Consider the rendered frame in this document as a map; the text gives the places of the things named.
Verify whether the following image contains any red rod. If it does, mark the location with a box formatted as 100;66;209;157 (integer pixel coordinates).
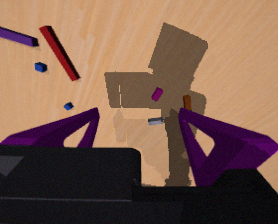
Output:
39;25;80;81

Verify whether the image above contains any grey rod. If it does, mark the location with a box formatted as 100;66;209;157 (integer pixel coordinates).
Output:
148;117;164;126

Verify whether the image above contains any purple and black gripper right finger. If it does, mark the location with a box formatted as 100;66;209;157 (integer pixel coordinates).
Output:
178;108;278;186

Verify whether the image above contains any purple rod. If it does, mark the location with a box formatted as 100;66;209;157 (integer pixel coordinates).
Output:
0;27;38;47

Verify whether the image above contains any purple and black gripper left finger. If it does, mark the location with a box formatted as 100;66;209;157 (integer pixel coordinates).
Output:
0;107;100;147

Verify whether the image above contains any orange rod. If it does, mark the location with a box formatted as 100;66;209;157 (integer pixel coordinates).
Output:
183;95;191;111

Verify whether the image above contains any small blue block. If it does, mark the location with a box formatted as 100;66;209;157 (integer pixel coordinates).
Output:
35;62;47;73
63;102;73;110

